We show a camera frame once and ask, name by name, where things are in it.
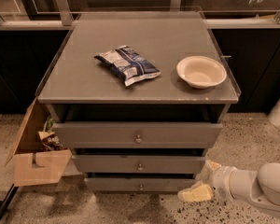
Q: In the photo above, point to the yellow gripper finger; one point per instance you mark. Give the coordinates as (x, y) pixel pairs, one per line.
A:
(208, 169)
(199, 192)

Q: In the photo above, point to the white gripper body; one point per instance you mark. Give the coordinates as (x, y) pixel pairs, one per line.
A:
(221, 179)

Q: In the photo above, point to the grey drawer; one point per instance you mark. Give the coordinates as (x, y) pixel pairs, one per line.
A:
(112, 184)
(137, 134)
(138, 164)

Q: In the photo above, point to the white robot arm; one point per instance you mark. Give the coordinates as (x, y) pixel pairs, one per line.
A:
(244, 165)

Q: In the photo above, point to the grey drawer cabinet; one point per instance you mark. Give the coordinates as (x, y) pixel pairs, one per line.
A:
(79, 88)

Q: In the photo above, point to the grey bottom drawer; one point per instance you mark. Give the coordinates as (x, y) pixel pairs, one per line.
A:
(112, 184)

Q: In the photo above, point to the grey top drawer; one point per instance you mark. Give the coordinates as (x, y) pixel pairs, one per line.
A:
(137, 134)

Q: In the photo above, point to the open cardboard box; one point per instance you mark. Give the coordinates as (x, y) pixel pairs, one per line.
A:
(33, 165)

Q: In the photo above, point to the white bowl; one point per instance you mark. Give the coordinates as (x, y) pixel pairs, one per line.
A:
(201, 72)

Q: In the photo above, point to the blue white chip bag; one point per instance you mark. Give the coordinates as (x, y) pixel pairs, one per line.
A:
(128, 65)

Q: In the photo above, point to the snack packets in box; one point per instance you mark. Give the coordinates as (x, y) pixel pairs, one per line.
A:
(49, 140)

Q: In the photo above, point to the black metal floor stand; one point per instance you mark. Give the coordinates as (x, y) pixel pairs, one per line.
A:
(7, 200)

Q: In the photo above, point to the metal window frame rail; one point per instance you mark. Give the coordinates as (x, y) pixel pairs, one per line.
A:
(218, 14)

